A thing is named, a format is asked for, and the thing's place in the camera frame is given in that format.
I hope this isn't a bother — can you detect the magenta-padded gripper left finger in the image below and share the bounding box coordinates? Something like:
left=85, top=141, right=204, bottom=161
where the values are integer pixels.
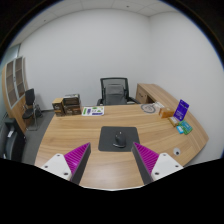
left=40, top=142, right=92, bottom=185

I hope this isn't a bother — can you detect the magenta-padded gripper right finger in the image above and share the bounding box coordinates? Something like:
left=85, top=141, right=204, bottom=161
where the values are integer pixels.
left=131, top=141, right=184, bottom=185

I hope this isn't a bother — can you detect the black computer mouse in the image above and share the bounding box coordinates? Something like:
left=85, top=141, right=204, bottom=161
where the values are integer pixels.
left=112, top=130, right=127, bottom=149

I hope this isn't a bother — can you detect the dark grey mouse pad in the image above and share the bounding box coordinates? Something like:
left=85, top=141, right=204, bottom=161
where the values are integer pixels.
left=98, top=125, right=141, bottom=153

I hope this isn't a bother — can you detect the small tan box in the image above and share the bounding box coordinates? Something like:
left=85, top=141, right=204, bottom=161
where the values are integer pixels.
left=168, top=116, right=181, bottom=128

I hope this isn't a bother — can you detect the wide brown cardboard box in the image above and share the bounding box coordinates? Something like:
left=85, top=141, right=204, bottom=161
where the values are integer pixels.
left=63, top=103, right=83, bottom=116

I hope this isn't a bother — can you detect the small orange box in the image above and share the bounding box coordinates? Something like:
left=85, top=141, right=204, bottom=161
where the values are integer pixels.
left=158, top=107, right=175, bottom=119

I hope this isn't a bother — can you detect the white printed paper sheet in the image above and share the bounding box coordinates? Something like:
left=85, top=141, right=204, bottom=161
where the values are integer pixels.
left=81, top=105, right=105, bottom=117

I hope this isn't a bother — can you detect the round grey disc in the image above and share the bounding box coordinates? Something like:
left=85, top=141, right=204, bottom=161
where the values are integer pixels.
left=140, top=102, right=158, bottom=114

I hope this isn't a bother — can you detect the green small packet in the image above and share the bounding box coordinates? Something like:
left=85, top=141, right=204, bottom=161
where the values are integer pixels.
left=179, top=120, right=194, bottom=136

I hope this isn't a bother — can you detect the tall brown cardboard box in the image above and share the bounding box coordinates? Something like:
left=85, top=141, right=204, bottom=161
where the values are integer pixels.
left=51, top=97, right=66, bottom=117

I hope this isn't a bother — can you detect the black printed box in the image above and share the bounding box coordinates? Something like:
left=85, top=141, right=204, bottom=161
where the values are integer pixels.
left=62, top=93, right=81, bottom=107

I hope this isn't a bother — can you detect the purple card box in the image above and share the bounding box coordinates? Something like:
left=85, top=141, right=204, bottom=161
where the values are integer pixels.
left=173, top=99, right=190, bottom=122

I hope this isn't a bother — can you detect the wooden side desk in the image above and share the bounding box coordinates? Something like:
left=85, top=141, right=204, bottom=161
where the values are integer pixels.
left=134, top=82, right=178, bottom=111

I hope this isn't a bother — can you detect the black leather office chair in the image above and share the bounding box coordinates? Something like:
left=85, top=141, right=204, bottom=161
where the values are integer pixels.
left=0, top=117, right=27, bottom=163

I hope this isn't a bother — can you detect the black mesh office chair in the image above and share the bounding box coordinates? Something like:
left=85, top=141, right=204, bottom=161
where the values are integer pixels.
left=96, top=77, right=141, bottom=107

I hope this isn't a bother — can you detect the black visitor chair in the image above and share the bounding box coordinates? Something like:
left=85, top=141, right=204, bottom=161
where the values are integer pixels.
left=22, top=88, right=44, bottom=132

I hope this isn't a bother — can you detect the wooden shelf unit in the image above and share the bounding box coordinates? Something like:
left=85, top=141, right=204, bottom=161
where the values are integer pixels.
left=1, top=56, right=31, bottom=133

